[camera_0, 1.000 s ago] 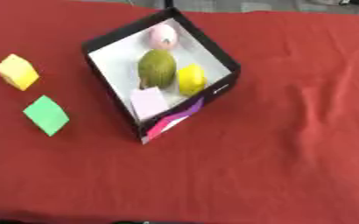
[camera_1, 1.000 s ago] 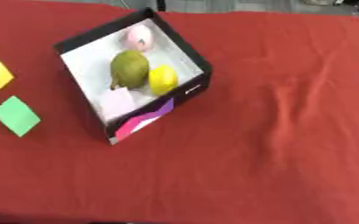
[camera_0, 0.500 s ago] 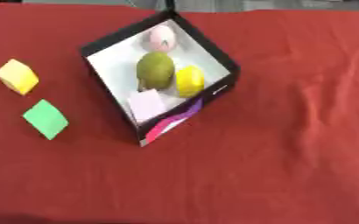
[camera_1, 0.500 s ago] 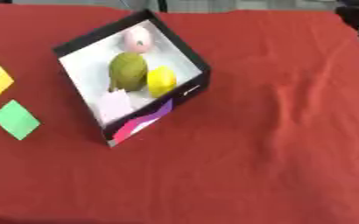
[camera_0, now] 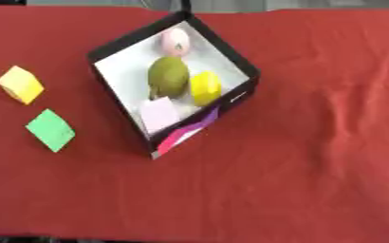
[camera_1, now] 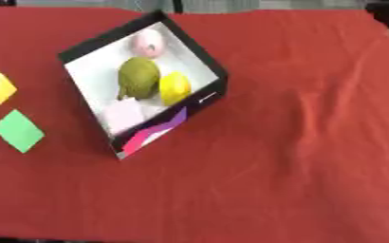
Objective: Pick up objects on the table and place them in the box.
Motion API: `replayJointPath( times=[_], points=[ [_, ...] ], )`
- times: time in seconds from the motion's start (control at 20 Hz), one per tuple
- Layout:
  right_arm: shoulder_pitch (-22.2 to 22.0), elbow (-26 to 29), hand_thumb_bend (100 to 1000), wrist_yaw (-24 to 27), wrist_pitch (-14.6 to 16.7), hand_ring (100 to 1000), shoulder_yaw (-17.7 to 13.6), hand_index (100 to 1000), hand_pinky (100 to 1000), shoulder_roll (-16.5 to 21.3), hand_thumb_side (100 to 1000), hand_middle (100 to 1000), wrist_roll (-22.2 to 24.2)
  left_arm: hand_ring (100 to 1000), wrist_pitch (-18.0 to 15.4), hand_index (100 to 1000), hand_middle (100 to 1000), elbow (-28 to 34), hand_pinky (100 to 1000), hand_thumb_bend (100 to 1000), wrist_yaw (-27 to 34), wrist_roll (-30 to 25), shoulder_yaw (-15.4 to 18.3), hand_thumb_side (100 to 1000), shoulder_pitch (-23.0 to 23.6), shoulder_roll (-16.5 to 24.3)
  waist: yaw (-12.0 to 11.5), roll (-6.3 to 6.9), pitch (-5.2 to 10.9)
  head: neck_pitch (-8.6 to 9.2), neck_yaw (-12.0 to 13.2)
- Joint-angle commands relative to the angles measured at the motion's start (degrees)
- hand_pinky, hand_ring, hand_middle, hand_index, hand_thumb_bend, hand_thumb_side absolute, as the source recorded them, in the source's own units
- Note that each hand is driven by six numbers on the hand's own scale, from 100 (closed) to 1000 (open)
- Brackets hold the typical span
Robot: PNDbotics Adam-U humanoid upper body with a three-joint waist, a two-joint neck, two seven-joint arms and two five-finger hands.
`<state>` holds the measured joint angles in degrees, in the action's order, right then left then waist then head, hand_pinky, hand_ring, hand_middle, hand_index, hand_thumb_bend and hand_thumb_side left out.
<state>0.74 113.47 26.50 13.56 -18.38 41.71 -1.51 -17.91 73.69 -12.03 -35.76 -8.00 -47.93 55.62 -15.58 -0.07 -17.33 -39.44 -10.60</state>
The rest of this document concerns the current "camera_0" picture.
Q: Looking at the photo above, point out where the pink round toy fruit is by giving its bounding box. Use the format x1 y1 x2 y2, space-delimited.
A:
159 28 194 58

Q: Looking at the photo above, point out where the yellow block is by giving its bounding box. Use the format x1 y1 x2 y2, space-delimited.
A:
0 65 47 106

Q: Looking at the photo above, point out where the black box with white inside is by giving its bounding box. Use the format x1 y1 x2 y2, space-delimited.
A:
84 10 263 160

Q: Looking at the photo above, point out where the green block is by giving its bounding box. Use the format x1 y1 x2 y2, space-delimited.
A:
23 108 77 154

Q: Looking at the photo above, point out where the olive green toy fruit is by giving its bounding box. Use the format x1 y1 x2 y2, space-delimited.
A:
146 56 192 100

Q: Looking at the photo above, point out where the yellow toy fruit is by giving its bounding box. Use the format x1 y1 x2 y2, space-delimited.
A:
189 70 225 107

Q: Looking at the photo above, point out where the pale pink block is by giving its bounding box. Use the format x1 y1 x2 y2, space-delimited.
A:
138 96 181 135

